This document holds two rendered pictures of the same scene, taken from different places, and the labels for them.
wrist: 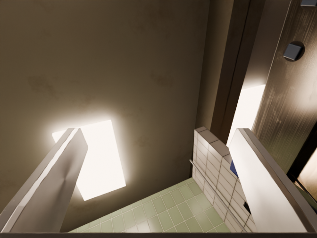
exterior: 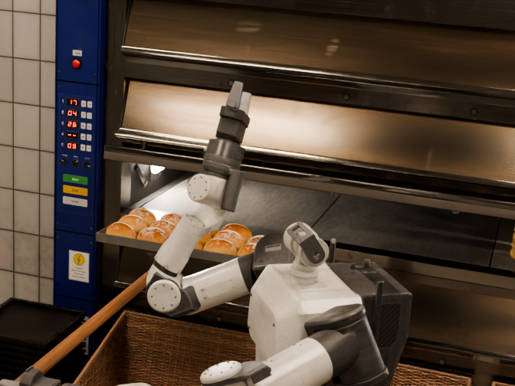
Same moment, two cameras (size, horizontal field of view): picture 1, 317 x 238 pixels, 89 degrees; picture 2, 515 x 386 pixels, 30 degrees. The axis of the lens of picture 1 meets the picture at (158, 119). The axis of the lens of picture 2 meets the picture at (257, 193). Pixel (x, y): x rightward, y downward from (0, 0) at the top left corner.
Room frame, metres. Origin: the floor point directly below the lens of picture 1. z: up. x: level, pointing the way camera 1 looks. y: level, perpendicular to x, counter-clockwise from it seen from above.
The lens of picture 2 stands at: (-1.44, 1.63, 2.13)
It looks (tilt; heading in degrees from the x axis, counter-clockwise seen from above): 16 degrees down; 312
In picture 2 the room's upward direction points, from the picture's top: 4 degrees clockwise
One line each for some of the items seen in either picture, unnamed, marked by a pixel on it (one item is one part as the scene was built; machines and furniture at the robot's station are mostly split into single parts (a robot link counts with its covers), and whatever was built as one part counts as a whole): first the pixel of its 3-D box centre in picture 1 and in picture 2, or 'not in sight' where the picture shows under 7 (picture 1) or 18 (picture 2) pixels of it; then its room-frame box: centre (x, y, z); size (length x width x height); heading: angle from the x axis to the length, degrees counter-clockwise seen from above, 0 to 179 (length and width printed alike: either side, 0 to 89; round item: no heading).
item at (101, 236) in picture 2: not in sight; (202, 233); (0.53, -0.34, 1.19); 0.55 x 0.36 x 0.03; 26
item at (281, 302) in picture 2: not in sight; (325, 336); (-0.30, 0.09, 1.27); 0.34 x 0.30 x 0.36; 150
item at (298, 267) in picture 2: not in sight; (305, 249); (-0.26, 0.14, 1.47); 0.10 x 0.07 x 0.09; 150
